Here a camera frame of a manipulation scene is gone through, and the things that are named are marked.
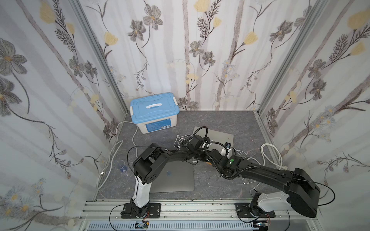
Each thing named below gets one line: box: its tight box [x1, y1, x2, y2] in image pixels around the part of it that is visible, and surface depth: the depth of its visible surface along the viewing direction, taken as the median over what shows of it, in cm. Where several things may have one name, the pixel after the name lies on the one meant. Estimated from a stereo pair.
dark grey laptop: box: [149, 158, 195, 193], surface depth 84 cm
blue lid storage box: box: [129, 92, 180, 134], surface depth 101 cm
